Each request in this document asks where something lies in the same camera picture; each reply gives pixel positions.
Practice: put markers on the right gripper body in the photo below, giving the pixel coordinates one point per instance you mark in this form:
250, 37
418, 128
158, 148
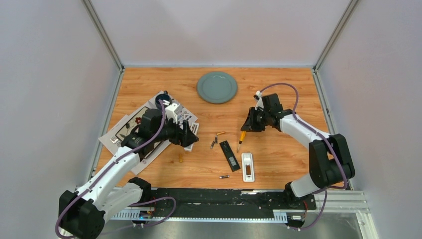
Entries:
258, 120

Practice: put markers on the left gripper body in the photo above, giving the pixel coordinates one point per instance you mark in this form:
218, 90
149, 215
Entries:
177, 137

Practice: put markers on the yellow handled screwdriver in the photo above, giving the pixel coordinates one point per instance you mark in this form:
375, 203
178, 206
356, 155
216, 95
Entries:
241, 139

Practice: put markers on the black remote control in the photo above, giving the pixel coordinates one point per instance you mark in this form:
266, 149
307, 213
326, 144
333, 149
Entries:
230, 157

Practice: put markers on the white remote with batteries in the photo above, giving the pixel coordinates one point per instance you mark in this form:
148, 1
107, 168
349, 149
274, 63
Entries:
247, 168

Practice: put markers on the white remote with QR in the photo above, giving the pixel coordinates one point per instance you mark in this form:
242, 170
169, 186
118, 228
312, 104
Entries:
194, 129

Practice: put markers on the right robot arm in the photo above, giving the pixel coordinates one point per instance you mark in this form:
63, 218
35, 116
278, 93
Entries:
330, 160

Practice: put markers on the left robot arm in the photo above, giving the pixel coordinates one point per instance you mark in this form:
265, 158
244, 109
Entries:
84, 212

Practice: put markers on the dark blue cup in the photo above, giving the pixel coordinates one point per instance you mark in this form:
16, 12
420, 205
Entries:
164, 96

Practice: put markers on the floral square plate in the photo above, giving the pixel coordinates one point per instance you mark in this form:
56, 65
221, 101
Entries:
134, 119

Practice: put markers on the grey-green round plate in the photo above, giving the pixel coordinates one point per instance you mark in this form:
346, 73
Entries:
217, 87

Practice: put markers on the metal fork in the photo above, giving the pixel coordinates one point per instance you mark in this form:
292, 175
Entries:
115, 140

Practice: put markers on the patterned paper placemat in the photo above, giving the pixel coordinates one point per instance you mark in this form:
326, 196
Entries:
151, 137

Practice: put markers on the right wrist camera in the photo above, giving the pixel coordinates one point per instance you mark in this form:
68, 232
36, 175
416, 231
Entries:
259, 102

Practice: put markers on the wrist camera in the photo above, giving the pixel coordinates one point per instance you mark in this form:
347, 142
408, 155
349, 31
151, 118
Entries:
172, 110
259, 102

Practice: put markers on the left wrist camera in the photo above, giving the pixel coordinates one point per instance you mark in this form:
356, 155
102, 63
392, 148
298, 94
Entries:
172, 110

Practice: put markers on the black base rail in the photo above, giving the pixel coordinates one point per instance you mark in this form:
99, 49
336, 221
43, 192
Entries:
224, 203

